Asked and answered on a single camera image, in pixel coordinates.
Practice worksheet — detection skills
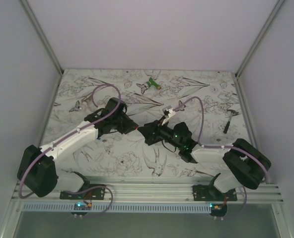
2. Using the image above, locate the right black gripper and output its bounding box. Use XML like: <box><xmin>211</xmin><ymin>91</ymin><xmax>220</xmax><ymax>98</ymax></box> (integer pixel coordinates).
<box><xmin>137</xmin><ymin>115</ymin><xmax>182</xmax><ymax>150</ymax></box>

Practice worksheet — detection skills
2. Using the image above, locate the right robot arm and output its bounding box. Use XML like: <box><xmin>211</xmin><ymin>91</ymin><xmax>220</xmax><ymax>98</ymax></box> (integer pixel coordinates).
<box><xmin>138</xmin><ymin>120</ymin><xmax>271</xmax><ymax>201</ymax></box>

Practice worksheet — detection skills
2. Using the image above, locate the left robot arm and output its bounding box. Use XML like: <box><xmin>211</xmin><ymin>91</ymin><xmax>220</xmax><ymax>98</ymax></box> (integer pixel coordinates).
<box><xmin>17</xmin><ymin>98</ymin><xmax>138</xmax><ymax>199</ymax></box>

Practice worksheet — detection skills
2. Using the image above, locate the silver white small tool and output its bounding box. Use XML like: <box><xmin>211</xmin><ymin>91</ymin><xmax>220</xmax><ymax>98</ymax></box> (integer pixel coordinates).
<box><xmin>74</xmin><ymin>95</ymin><xmax>95</xmax><ymax>113</ymax></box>

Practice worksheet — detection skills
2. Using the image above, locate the green toy tool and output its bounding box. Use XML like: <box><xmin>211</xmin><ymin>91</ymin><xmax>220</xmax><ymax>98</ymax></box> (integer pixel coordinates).
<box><xmin>141</xmin><ymin>77</ymin><xmax>161</xmax><ymax>93</ymax></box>

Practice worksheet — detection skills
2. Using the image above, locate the floral patterned mat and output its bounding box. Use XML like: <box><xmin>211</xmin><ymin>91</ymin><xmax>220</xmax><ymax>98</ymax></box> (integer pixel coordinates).
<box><xmin>43</xmin><ymin>69</ymin><xmax>249</xmax><ymax>177</ymax></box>

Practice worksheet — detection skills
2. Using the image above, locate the small hammer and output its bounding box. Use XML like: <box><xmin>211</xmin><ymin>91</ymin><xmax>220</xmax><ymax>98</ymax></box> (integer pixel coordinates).
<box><xmin>223</xmin><ymin>109</ymin><xmax>239</xmax><ymax>134</ymax></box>

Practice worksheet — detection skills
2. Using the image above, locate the left controller board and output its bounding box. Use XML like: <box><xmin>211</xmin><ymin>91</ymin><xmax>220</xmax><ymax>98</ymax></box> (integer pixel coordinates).
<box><xmin>71</xmin><ymin>202</ymin><xmax>91</xmax><ymax>218</ymax></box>

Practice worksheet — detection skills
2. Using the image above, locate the controller board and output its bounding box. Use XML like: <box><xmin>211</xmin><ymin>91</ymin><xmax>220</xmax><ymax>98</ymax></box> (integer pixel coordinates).
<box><xmin>210</xmin><ymin>203</ymin><xmax>227</xmax><ymax>220</ymax></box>
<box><xmin>71</xmin><ymin>202</ymin><xmax>91</xmax><ymax>218</ymax></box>

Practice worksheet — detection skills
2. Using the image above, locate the right controller board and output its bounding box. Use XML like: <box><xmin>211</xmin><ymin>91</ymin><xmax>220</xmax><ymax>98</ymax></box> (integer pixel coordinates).
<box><xmin>210</xmin><ymin>203</ymin><xmax>227</xmax><ymax>220</ymax></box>

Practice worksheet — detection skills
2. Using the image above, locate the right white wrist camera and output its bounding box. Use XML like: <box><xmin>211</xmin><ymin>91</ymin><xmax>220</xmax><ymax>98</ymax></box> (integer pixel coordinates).
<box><xmin>160</xmin><ymin>107</ymin><xmax>176</xmax><ymax>125</ymax></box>

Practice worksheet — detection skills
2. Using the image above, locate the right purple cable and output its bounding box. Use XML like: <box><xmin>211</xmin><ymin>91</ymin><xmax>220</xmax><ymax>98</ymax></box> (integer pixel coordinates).
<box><xmin>173</xmin><ymin>96</ymin><xmax>273</xmax><ymax>184</ymax></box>

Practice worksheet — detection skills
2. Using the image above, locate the aluminium rail frame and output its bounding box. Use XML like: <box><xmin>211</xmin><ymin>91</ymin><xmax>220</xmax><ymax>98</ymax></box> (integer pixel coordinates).
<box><xmin>11</xmin><ymin>175</ymin><xmax>286</xmax><ymax>204</ymax></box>

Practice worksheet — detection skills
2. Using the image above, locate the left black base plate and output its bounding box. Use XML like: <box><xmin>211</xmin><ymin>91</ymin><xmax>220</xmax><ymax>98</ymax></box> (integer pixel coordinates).
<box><xmin>59</xmin><ymin>185</ymin><xmax>105</xmax><ymax>200</ymax></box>

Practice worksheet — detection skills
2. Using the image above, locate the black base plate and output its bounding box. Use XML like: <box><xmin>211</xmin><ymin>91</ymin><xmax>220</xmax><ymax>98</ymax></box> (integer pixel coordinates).
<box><xmin>59</xmin><ymin>185</ymin><xmax>105</xmax><ymax>200</ymax></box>
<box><xmin>192</xmin><ymin>184</ymin><xmax>237</xmax><ymax>202</ymax></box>

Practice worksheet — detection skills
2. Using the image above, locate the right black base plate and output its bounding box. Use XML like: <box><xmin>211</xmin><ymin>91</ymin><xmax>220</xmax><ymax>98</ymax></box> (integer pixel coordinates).
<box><xmin>192</xmin><ymin>184</ymin><xmax>237</xmax><ymax>202</ymax></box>

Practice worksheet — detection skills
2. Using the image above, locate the right frame post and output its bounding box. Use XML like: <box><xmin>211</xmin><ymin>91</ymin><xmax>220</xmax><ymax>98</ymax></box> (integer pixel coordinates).
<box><xmin>235</xmin><ymin>0</ymin><xmax>287</xmax><ymax>76</ymax></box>

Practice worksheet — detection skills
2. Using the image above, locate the frame post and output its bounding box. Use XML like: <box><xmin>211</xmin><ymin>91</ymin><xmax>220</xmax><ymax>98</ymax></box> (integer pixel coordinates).
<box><xmin>20</xmin><ymin>0</ymin><xmax>65</xmax><ymax>75</ymax></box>
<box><xmin>235</xmin><ymin>0</ymin><xmax>287</xmax><ymax>76</ymax></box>

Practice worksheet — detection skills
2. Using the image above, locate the white slotted cable duct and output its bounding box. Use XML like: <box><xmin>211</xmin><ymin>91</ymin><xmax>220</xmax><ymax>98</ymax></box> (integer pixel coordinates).
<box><xmin>22</xmin><ymin>202</ymin><xmax>211</xmax><ymax>214</ymax></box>

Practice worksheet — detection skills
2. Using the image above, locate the left frame post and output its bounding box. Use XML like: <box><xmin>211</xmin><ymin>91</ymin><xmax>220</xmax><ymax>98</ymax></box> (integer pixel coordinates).
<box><xmin>20</xmin><ymin>0</ymin><xmax>65</xmax><ymax>75</ymax></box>

